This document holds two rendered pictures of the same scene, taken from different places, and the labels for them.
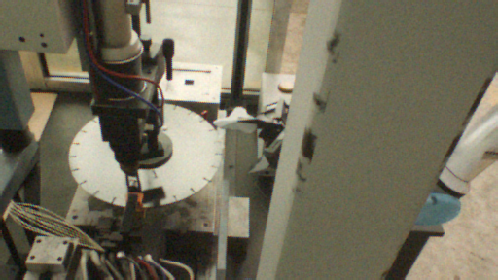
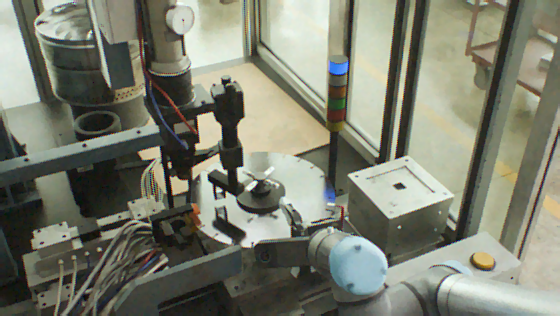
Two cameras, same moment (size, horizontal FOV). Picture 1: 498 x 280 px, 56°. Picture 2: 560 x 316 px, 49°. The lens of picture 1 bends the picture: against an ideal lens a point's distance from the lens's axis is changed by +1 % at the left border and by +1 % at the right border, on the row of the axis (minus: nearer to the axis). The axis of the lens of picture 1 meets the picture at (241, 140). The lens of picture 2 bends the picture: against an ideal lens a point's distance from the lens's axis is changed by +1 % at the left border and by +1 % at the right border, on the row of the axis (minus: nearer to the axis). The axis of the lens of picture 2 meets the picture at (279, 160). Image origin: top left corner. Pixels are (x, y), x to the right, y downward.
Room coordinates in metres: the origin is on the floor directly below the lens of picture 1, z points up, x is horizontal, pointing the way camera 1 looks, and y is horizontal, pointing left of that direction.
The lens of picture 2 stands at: (0.39, -0.77, 1.80)
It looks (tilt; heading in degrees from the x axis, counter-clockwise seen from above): 36 degrees down; 68
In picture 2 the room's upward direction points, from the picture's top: 1 degrees counter-clockwise
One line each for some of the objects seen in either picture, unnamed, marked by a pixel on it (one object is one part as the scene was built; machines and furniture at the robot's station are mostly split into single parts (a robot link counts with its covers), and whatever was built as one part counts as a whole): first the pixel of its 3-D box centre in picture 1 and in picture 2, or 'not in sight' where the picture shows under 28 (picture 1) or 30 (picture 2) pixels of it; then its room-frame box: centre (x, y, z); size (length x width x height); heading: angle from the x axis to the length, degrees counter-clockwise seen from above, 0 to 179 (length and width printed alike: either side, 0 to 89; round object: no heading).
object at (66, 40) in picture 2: not in sight; (102, 73); (0.51, 0.96, 0.93); 0.31 x 0.31 x 0.36
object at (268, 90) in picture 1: (278, 122); (444, 293); (1.03, -0.10, 0.82); 0.28 x 0.11 x 0.15; 4
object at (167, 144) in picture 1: (147, 145); (260, 190); (0.73, 0.20, 0.96); 0.11 x 0.11 x 0.03
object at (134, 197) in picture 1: (130, 221); (176, 222); (0.54, 0.19, 0.95); 0.10 x 0.03 x 0.07; 4
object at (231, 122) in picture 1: (237, 117); (298, 206); (0.74, 0.01, 1.06); 0.09 x 0.06 x 0.03; 85
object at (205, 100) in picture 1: (189, 102); (396, 209); (1.07, 0.17, 0.82); 0.18 x 0.18 x 0.15; 4
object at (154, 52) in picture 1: (149, 87); (228, 123); (0.66, 0.17, 1.17); 0.06 x 0.05 x 0.20; 175
